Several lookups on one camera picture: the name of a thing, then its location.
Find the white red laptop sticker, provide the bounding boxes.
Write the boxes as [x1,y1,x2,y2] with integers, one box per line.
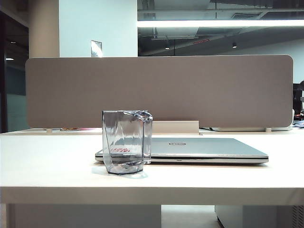
[109,145,143,154]

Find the black office chair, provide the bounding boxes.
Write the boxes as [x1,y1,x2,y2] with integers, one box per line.
[293,80,304,116]

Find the beige fabric desk divider panel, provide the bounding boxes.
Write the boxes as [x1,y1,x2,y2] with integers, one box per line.
[25,55,295,129]

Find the dark glass partition door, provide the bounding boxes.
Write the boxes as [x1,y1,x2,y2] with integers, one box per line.
[0,10,29,133]

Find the silver Dell laptop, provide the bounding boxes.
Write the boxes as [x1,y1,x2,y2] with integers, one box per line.
[95,137,269,164]

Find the clear faceted glass water cup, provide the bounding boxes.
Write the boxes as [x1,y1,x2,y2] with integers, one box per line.
[102,109,153,176]

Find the white cabinet under desk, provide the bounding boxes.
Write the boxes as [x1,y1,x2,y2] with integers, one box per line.
[215,205,304,228]

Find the pink orange items behind divider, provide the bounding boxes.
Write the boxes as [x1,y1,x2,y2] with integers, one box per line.
[60,127,95,132]

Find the white desk support panel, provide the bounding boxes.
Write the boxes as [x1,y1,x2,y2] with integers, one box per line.
[8,204,162,228]

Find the ceiling air vent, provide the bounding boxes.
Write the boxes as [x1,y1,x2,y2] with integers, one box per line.
[231,12,263,20]

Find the long white ceiling light strip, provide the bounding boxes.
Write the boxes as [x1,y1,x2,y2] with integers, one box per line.
[137,19,304,28]

